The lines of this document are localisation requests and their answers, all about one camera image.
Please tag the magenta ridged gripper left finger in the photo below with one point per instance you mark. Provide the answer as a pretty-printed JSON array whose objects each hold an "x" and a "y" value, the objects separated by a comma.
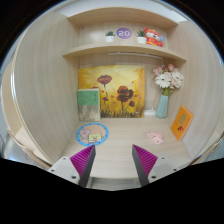
[{"x": 77, "y": 168}]

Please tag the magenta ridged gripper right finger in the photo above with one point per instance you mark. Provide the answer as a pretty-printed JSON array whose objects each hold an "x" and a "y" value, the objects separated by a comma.
[{"x": 149, "y": 167}]

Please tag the pink computer mouse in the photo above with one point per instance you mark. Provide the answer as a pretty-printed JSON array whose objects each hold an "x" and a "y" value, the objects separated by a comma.
[{"x": 155, "y": 137}]

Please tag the round cartoon mouse pad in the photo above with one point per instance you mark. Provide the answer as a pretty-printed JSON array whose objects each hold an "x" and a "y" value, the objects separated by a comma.
[{"x": 92, "y": 133}]

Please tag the white power strip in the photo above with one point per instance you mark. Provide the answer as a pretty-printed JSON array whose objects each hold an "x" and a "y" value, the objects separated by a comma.
[{"x": 149, "y": 111}]

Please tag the green cover book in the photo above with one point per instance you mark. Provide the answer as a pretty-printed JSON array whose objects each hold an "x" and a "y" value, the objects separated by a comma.
[{"x": 88, "y": 101}]

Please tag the orange leaf book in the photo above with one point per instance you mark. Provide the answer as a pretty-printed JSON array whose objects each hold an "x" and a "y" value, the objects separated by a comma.
[{"x": 182, "y": 122}]

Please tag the light blue vase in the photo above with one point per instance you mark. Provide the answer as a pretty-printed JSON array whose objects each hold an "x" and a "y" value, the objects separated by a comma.
[{"x": 161, "y": 111}]

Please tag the poppy flower painting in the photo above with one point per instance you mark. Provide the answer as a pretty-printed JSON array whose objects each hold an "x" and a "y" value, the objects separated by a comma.
[{"x": 121, "y": 87}]

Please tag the pink white flower bouquet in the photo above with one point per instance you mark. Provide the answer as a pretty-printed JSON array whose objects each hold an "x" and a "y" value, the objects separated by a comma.
[{"x": 168, "y": 78}]

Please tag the right small potted plant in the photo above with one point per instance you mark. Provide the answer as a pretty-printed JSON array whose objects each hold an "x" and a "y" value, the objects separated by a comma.
[{"x": 141, "y": 36}]

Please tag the small potted plant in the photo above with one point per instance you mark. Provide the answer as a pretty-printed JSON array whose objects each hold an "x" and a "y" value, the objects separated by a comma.
[
  {"x": 110, "y": 36},
  {"x": 141, "y": 36}
]

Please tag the red plush toy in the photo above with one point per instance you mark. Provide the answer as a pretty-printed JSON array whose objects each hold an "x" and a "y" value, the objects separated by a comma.
[{"x": 153, "y": 37}]

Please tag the left small potted plant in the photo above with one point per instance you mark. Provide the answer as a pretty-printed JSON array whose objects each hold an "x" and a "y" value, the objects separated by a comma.
[{"x": 110, "y": 36}]

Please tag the purple round number sign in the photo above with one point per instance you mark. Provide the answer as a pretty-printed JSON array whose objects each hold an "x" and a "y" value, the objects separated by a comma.
[{"x": 124, "y": 33}]

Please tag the wooden wall shelf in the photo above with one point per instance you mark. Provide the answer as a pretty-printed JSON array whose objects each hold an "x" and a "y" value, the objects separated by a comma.
[{"x": 138, "y": 49}]

